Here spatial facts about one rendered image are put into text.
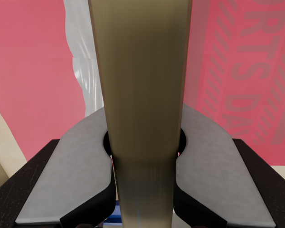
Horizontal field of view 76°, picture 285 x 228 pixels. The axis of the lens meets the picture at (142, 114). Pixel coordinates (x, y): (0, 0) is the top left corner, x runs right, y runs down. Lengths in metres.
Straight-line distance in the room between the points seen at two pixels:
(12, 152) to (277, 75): 0.44
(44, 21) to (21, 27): 0.03
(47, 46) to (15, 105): 0.11
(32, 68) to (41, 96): 0.04
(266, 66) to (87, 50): 0.23
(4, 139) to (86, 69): 0.21
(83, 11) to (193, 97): 0.18
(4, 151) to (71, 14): 0.28
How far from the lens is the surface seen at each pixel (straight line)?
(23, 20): 0.29
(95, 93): 0.27
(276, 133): 0.37
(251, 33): 0.28
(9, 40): 0.30
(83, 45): 0.25
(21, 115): 0.35
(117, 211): 0.39
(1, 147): 0.42
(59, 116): 0.32
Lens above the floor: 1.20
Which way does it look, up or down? 59 degrees down
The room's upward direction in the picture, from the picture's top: 177 degrees counter-clockwise
